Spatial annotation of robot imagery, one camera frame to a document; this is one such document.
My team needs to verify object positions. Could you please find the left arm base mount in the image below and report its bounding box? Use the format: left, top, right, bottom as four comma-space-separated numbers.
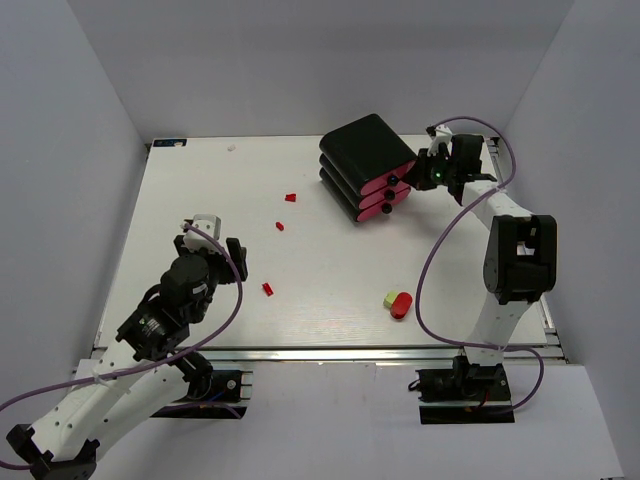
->
152, 352, 252, 420

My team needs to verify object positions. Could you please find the pale yellow small lego brick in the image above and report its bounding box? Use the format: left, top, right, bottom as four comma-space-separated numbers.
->
383, 291, 399, 309

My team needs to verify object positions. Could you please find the pink drawer with black knob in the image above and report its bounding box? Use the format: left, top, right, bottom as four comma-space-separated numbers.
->
360, 161, 415, 196

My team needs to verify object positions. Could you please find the black drawer cabinet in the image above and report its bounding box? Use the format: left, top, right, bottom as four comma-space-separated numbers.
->
319, 114, 417, 222

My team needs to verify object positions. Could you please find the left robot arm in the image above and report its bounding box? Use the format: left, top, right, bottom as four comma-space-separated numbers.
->
6, 228, 248, 479

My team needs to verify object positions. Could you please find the red sloped lego piece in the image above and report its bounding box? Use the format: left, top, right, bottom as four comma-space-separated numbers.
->
262, 282, 274, 296

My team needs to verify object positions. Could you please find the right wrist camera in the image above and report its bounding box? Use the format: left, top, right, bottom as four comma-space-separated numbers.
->
426, 124, 453, 157

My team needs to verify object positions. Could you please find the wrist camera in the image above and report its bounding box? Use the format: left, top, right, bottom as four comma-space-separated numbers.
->
426, 124, 453, 157
183, 214, 221, 252

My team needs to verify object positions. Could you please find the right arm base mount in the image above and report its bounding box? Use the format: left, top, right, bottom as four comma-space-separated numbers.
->
407, 355, 515, 425

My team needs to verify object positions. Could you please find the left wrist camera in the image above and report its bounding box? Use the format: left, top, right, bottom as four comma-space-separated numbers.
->
183, 214, 221, 252

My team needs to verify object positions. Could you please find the red round lego block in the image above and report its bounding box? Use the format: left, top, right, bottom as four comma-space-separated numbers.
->
390, 292, 413, 320

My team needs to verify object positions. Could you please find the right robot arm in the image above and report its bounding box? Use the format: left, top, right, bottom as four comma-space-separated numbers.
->
404, 125, 558, 368

